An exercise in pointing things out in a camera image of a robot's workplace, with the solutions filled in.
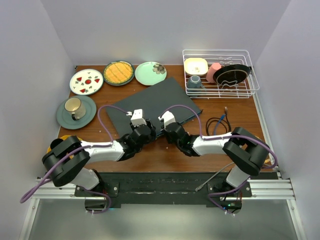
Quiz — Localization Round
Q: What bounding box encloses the black cable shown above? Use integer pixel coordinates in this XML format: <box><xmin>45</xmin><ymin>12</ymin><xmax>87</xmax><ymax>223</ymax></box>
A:
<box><xmin>205</xmin><ymin>106</ymin><xmax>232</xmax><ymax>137</ymax></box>

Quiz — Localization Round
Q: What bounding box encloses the blue ethernet cable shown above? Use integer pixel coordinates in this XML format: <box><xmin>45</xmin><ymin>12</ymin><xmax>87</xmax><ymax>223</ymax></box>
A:
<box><xmin>213</xmin><ymin>114</ymin><xmax>227</xmax><ymax>137</ymax></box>

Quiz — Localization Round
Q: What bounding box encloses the grey ethernet cable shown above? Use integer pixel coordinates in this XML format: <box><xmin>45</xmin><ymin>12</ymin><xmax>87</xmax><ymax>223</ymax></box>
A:
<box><xmin>194</xmin><ymin>161</ymin><xmax>236</xmax><ymax>193</ymax></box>

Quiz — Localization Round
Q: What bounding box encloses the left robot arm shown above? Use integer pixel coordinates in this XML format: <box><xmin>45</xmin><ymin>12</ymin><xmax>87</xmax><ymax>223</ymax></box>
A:
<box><xmin>42</xmin><ymin>120</ymin><xmax>157</xmax><ymax>196</ymax></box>

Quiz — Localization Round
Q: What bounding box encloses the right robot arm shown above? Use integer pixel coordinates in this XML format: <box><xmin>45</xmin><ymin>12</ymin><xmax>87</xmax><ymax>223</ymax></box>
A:
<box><xmin>163</xmin><ymin>122</ymin><xmax>270</xmax><ymax>197</ymax></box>

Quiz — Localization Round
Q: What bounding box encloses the grey blue mug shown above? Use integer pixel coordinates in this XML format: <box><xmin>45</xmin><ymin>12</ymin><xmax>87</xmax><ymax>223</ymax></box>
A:
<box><xmin>186</xmin><ymin>75</ymin><xmax>205</xmax><ymax>89</ymax></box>

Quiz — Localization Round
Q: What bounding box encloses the mint green flower plate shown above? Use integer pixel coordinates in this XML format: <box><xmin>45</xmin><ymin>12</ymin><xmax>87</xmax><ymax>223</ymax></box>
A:
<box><xmin>135</xmin><ymin>61</ymin><xmax>167</xmax><ymax>86</ymax></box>

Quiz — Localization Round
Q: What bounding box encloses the cream square bowl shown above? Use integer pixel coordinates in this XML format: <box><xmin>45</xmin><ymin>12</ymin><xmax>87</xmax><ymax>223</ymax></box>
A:
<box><xmin>184</xmin><ymin>57</ymin><xmax>209</xmax><ymax>76</ymax></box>

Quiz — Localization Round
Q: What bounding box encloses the cream ceramic mug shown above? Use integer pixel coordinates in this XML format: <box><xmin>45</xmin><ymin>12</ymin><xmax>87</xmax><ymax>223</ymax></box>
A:
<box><xmin>64</xmin><ymin>97</ymin><xmax>86</xmax><ymax>121</ymax></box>

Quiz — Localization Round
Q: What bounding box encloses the yellow woven pattern plate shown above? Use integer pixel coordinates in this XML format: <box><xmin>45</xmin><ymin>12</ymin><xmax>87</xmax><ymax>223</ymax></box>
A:
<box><xmin>102</xmin><ymin>60</ymin><xmax>135</xmax><ymax>86</ymax></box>

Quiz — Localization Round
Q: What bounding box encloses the grey green saucer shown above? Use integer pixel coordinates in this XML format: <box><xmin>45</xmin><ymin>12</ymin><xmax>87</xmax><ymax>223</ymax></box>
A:
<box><xmin>56</xmin><ymin>95</ymin><xmax>97</xmax><ymax>130</ymax></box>

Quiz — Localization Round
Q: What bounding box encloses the dark bronze mug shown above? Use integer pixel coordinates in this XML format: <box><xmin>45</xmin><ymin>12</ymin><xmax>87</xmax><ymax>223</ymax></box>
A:
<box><xmin>50</xmin><ymin>138</ymin><xmax>64</xmax><ymax>150</ymax></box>

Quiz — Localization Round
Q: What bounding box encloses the white strawberry pattern plate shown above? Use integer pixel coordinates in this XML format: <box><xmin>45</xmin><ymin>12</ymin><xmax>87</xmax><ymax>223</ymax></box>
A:
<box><xmin>69</xmin><ymin>68</ymin><xmax>104</xmax><ymax>96</ymax></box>

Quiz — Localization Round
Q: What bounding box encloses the pink cup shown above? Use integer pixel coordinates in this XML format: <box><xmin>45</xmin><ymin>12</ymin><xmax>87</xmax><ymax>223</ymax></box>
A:
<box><xmin>205</xmin><ymin>62</ymin><xmax>222</xmax><ymax>83</ymax></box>

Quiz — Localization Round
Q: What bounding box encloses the black round plate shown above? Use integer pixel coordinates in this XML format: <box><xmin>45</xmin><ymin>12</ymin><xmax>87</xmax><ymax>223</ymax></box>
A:
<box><xmin>213</xmin><ymin>64</ymin><xmax>252</xmax><ymax>86</ymax></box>

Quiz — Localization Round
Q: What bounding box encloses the yellow scalloped plate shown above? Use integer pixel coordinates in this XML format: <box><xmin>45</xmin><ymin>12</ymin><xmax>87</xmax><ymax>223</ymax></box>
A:
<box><xmin>42</xmin><ymin>135</ymin><xmax>82</xmax><ymax>161</ymax></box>

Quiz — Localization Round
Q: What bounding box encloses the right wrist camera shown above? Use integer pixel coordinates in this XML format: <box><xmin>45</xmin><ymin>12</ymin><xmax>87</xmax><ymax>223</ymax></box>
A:
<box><xmin>158</xmin><ymin>110</ymin><xmax>176</xmax><ymax>130</ymax></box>

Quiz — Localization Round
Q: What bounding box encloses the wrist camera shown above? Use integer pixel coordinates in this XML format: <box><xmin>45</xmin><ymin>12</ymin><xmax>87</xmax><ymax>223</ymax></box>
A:
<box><xmin>158</xmin><ymin>110</ymin><xmax>176</xmax><ymax>130</ymax></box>
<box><xmin>130</xmin><ymin>109</ymin><xmax>147</xmax><ymax>127</ymax></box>

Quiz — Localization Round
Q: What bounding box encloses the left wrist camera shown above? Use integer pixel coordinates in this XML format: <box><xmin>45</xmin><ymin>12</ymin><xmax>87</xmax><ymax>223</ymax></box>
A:
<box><xmin>130</xmin><ymin>109</ymin><xmax>147</xmax><ymax>127</ymax></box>

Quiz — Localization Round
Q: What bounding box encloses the black network switch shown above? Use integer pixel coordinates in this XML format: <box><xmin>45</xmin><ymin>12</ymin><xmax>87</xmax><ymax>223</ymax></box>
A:
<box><xmin>113</xmin><ymin>77</ymin><xmax>202</xmax><ymax>137</ymax></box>

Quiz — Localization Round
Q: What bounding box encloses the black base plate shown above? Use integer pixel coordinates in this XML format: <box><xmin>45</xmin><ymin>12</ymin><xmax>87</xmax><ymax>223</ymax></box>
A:
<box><xmin>74</xmin><ymin>172</ymin><xmax>252</xmax><ymax>210</ymax></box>

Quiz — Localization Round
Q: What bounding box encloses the white wire dish rack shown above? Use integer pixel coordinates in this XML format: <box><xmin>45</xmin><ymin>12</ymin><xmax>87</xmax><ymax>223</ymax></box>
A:
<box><xmin>182</xmin><ymin>49</ymin><xmax>260</xmax><ymax>99</ymax></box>

